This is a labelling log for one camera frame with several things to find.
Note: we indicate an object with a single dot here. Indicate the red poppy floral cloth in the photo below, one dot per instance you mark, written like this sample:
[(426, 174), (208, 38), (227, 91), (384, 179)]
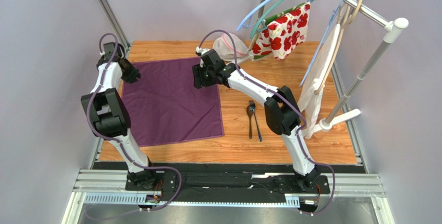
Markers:
[(283, 33)]

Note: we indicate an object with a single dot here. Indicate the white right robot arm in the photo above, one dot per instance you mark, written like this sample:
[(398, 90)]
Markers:
[(282, 114)]

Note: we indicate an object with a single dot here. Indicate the light blue plastic hanger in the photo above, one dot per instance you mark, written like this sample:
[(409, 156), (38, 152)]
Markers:
[(259, 12)]

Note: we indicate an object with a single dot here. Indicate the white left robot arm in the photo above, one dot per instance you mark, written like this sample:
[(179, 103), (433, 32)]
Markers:
[(109, 117)]

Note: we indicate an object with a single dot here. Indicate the teal plastic hanger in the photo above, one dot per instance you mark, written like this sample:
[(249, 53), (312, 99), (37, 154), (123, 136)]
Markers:
[(282, 7)]

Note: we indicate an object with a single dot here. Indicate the white towel on hanger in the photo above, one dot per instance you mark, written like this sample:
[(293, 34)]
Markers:
[(308, 102)]

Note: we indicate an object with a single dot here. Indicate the white mesh laundry bag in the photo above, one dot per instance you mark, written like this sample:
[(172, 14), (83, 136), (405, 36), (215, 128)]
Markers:
[(227, 47)]

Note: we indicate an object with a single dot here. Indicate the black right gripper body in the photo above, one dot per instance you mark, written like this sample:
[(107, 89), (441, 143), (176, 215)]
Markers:
[(199, 77)]

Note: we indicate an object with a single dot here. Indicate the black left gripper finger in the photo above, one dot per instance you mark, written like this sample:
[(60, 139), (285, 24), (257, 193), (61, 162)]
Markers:
[(136, 75), (127, 80)]

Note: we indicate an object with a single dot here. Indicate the purple cloth napkin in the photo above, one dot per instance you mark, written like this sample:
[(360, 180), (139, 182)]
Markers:
[(166, 108)]

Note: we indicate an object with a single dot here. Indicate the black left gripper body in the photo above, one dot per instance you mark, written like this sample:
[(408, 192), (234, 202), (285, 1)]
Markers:
[(128, 72)]

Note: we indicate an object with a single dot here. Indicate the metal clothes rack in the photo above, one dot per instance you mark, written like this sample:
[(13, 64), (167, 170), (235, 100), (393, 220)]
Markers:
[(386, 95)]

